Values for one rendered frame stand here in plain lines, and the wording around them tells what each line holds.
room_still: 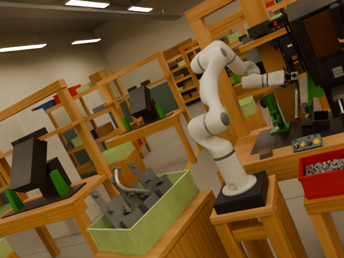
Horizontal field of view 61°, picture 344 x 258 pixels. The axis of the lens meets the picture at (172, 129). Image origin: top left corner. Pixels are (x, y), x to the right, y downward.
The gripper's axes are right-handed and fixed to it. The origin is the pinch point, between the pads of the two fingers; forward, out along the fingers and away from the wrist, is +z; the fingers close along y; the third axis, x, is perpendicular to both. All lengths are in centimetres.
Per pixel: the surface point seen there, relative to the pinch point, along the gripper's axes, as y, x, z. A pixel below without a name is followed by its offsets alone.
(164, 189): -72, 8, -82
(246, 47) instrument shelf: 23.9, -5.9, -29.1
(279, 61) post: 22.4, 12.1, -10.1
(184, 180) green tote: -68, 1, -66
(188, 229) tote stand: -97, -6, -56
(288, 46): 22.3, -2.4, -2.8
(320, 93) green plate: -14.2, -3.1, 14.2
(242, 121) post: -8, 42, -40
